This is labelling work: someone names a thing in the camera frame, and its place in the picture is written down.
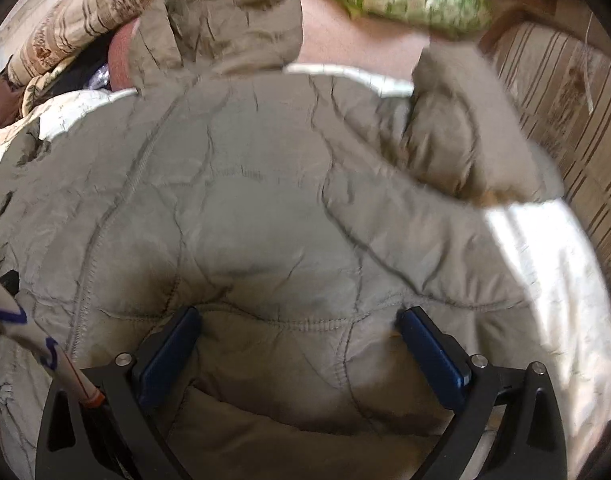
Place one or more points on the brown garment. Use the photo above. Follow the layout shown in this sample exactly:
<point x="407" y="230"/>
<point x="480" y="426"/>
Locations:
<point x="10" y="102"/>

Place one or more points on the striped floral pillow at headboard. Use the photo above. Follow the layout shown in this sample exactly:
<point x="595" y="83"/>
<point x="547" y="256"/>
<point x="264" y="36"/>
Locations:
<point x="67" y="28"/>

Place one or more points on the olive quilted hooded jacket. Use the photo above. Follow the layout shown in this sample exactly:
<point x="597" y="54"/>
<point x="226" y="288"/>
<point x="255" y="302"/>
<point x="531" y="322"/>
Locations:
<point x="296" y="215"/>

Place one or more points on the striped floral cushion right side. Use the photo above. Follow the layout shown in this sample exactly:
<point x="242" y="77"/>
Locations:
<point x="562" y="91"/>

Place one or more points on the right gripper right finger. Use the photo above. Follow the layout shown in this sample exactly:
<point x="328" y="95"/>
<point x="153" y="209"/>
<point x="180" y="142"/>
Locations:
<point x="530" y="442"/>

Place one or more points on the white leaf-print bed sheet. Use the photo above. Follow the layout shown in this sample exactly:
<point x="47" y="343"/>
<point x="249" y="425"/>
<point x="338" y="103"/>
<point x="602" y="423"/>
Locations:
<point x="550" y="284"/>

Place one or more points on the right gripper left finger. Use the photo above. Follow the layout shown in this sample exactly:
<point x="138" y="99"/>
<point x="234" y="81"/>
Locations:
<point x="119" y="439"/>

